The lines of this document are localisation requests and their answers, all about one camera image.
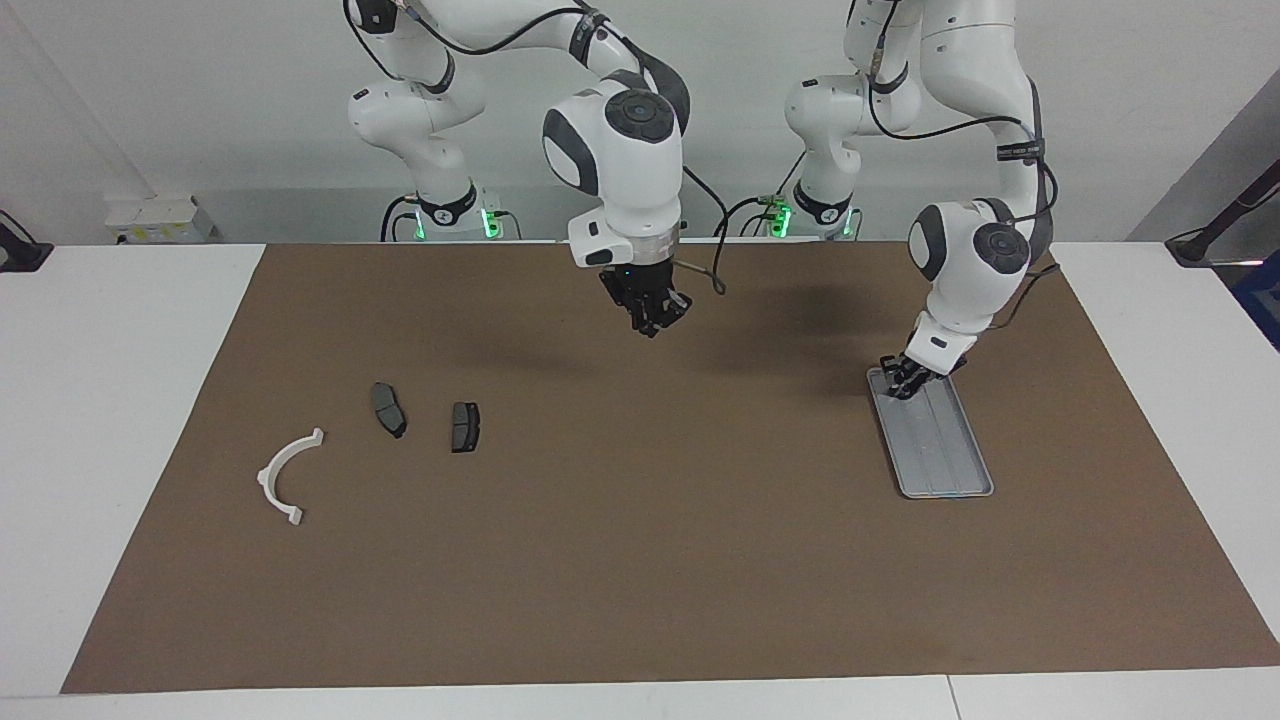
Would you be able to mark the blue crate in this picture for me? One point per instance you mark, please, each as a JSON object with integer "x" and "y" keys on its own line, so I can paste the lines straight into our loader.
{"x": 1262, "y": 300}

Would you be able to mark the brown table mat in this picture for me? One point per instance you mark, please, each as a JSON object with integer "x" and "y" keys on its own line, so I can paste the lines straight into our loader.
{"x": 640, "y": 580}

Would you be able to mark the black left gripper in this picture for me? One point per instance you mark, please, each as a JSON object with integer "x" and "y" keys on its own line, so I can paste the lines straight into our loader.
{"x": 920, "y": 370}

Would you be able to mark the black clamp mount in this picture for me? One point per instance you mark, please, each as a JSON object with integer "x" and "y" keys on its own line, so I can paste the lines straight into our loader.
{"x": 20, "y": 255}

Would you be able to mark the white power strip box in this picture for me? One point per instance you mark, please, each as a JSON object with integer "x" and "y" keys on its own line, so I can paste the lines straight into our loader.
{"x": 150, "y": 220}

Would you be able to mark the silver metal tray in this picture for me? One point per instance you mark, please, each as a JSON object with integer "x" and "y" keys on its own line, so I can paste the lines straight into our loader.
{"x": 935, "y": 450}

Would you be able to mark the white curved plastic part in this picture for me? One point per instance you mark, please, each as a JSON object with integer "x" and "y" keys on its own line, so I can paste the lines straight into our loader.
{"x": 268, "y": 485}

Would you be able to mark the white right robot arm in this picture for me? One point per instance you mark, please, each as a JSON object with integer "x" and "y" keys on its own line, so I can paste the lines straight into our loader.
{"x": 630, "y": 170}

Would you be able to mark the dark rectangular brake pad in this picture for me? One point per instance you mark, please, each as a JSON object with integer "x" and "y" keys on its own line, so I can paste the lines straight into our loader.
{"x": 466, "y": 428}

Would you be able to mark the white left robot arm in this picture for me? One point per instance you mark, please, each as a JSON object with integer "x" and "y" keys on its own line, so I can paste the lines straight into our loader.
{"x": 960, "y": 280}

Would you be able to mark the dark eared brake pad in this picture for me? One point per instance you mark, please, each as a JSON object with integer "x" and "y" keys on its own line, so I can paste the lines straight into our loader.
{"x": 388, "y": 408}

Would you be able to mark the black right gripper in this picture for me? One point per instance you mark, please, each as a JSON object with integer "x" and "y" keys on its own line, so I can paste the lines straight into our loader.
{"x": 640, "y": 280}

